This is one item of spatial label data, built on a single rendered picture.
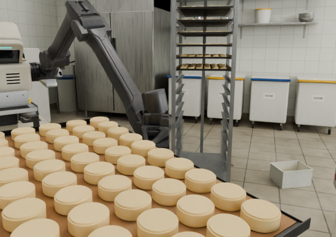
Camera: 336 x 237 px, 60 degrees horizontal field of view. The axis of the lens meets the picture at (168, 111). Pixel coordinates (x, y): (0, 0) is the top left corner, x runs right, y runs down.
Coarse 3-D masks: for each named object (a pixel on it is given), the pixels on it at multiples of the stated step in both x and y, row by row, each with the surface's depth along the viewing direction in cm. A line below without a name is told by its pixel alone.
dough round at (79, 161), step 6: (72, 156) 52; (78, 156) 52; (84, 156) 52; (90, 156) 53; (96, 156) 53; (72, 162) 51; (78, 162) 50; (84, 162) 50; (90, 162) 51; (72, 168) 51; (78, 168) 50
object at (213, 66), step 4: (184, 64) 259; (188, 64) 265; (192, 64) 258; (200, 64) 258; (204, 64) 258; (208, 64) 258; (212, 64) 258; (216, 64) 262; (220, 64) 258; (208, 68) 223; (212, 68) 223; (216, 68) 222; (220, 68) 223; (224, 68) 222
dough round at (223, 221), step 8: (216, 216) 36; (224, 216) 36; (232, 216) 36; (208, 224) 34; (216, 224) 34; (224, 224) 34; (232, 224) 34; (240, 224) 34; (208, 232) 33; (216, 232) 33; (224, 232) 33; (232, 232) 33; (240, 232) 33; (248, 232) 33
